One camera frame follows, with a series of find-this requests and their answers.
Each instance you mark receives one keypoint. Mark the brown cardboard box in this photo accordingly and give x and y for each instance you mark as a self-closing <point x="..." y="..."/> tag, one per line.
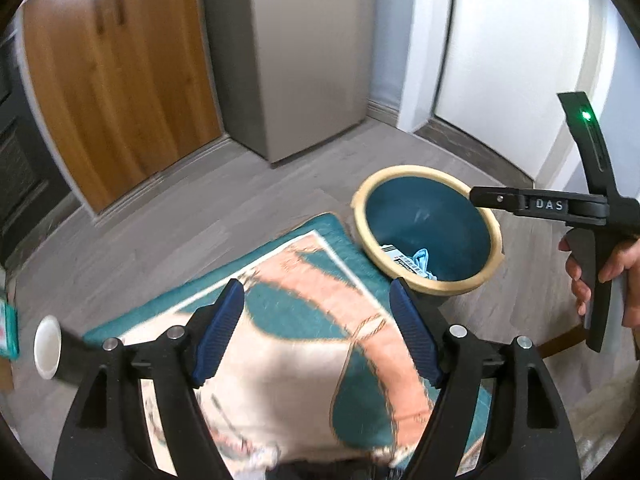
<point x="5" y="375"/>

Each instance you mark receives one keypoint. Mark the wooden cabinet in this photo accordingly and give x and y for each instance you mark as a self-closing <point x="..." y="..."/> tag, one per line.
<point x="125" y="85"/>

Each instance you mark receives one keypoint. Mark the teal parcel with white label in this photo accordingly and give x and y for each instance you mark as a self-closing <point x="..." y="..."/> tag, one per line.
<point x="7" y="330"/>

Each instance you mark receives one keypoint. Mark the beige fuzzy mat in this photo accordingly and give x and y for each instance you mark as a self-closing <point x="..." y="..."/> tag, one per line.
<point x="605" y="415"/>

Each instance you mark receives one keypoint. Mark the black cup with white inside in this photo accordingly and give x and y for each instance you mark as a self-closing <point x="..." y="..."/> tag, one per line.
<point x="47" y="345"/>

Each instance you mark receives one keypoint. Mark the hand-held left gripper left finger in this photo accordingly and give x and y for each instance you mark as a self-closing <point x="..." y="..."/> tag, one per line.
<point x="220" y="330"/>

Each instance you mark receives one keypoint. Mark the person's right hand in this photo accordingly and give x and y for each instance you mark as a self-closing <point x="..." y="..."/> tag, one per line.
<point x="580" y="285"/>

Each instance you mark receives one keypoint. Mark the teal and orange patterned rug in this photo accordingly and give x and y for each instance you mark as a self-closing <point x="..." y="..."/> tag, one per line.
<point x="310" y="285"/>

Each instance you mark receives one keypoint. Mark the grey refrigerator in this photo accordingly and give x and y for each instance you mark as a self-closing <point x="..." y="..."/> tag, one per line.
<point x="290" y="60"/>

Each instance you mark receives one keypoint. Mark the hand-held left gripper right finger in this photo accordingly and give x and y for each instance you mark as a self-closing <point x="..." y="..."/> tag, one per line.
<point x="415" y="335"/>

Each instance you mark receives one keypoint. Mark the teal bin with beige rim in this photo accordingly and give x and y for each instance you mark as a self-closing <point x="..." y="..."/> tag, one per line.
<point x="425" y="210"/>

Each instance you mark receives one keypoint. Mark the dark panelled door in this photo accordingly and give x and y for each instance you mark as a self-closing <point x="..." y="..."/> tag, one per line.
<point x="25" y="160"/>

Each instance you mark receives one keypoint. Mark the blue face mask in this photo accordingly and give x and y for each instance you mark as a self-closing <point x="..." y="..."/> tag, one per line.
<point x="425" y="260"/>

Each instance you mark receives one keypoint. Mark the white medicine box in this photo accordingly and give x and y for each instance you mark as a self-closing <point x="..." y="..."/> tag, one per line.
<point x="400" y="259"/>

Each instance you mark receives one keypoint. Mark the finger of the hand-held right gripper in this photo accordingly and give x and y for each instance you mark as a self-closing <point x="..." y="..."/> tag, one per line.
<point x="540" y="205"/>

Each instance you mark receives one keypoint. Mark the white door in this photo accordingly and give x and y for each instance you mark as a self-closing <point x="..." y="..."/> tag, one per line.
<point x="515" y="60"/>

